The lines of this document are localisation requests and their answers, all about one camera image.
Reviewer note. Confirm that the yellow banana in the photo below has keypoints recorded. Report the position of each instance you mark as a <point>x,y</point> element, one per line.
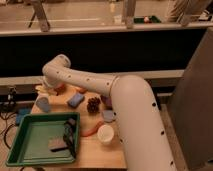
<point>42,89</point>

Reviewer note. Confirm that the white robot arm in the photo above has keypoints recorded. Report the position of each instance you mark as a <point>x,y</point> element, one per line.
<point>144,139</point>

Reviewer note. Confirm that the white paper cup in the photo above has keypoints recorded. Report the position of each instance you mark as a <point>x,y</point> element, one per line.
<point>105,134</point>

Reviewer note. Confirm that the purple bowl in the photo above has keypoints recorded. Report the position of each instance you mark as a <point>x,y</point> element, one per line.
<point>106,101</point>

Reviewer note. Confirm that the brown pine cone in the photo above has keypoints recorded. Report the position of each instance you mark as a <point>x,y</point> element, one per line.
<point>93,105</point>

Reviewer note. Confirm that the orange round fruit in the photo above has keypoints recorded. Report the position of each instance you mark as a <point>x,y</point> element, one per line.
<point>81,90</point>

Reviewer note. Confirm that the grey blue cloth piece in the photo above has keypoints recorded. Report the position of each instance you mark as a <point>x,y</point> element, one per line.
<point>108,116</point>

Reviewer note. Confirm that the blue sponge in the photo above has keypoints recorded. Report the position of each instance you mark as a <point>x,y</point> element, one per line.
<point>75,100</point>

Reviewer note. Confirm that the orange bowl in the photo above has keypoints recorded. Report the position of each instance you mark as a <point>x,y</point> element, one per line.
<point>60,89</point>

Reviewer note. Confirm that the orange carrot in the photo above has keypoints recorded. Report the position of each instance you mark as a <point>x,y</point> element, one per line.
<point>92,130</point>

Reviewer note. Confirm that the green bin background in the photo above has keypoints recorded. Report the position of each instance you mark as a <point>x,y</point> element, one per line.
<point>146,19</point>

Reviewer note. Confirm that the tan sponge block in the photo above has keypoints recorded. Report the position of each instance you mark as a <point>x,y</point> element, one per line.
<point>56,144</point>

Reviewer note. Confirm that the green plastic tray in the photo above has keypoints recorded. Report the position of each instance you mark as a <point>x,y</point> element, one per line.
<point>30,145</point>

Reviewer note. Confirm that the blue box on floor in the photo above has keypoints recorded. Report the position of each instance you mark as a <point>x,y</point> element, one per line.
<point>20,114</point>

